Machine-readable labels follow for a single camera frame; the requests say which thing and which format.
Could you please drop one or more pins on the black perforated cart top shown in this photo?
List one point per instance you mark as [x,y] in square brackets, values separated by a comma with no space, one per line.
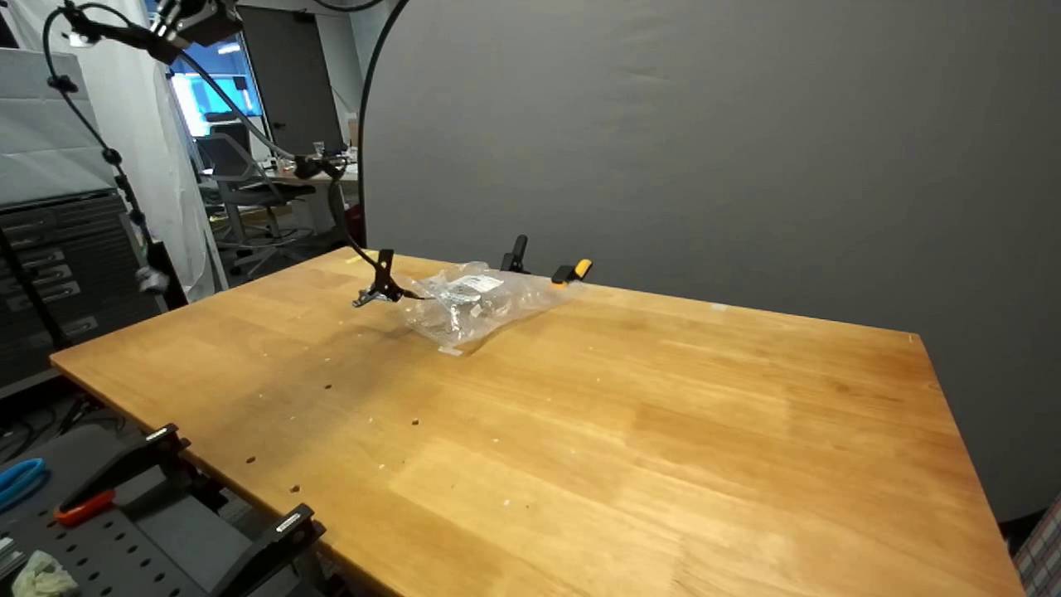
[160,537]

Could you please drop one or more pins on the office chair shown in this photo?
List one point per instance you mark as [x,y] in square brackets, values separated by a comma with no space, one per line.
[250,204]

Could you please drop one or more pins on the clear plastic bag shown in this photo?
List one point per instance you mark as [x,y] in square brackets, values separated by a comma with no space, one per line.
[467,301]

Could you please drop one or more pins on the black drawer cabinet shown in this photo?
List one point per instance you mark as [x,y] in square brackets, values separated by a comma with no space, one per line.
[84,270]

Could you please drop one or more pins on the black clamp front table edge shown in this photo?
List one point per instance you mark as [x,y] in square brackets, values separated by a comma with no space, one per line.
[282,546]

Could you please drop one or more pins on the black clamp orange handle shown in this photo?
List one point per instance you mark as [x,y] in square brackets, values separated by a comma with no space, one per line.
[98,491]

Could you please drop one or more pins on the white cloth on cart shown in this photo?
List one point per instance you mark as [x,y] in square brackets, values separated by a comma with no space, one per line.
[44,577]

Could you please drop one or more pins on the yellow black clamp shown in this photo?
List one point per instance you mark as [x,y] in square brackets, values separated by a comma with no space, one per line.
[570,270]

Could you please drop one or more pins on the blue monitor screen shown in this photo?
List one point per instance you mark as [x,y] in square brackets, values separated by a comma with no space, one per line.
[226,101]

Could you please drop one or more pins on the black lamp pole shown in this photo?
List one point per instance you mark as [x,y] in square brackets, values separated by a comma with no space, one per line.
[390,13]

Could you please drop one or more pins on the black clamp on table edge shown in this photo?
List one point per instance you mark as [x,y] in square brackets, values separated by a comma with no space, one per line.
[515,255]

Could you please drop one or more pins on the blue tool on cart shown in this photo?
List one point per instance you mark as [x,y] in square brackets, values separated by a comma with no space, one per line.
[21,478]

